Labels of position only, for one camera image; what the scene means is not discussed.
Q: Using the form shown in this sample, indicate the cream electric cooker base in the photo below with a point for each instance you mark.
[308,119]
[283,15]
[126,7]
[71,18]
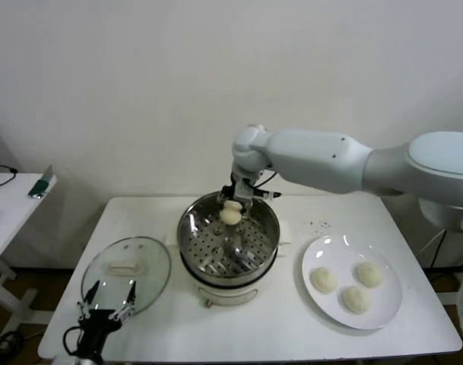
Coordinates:
[225,294]

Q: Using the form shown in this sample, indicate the perforated steel steamer basket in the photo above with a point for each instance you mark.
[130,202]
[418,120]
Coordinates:
[200,216]

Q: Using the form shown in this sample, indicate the white round plate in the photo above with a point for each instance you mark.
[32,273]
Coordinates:
[368,315]

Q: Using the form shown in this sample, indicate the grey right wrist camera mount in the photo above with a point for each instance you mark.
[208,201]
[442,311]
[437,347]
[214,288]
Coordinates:
[246,190]

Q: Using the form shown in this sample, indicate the brown crumbs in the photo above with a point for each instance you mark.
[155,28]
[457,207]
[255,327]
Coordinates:
[322,225]

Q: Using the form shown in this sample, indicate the white side table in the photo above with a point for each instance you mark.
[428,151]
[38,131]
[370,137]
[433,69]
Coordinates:
[14,205]

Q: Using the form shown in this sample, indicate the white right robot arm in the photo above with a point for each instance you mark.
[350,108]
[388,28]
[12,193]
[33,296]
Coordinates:
[311,159]

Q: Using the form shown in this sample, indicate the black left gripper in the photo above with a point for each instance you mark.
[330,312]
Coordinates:
[98,323]

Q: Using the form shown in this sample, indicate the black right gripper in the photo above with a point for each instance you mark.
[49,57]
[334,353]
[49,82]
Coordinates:
[229,192]

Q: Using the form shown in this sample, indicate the white steamed baozi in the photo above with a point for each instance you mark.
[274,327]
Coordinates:
[368,274]
[354,299]
[324,280]
[230,214]

